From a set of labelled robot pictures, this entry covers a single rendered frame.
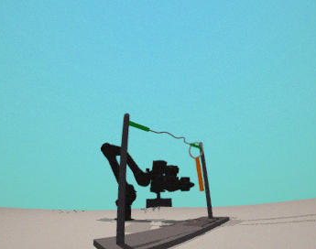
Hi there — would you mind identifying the orange handle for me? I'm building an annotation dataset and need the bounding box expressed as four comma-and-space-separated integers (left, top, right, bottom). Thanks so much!
189, 146, 204, 191

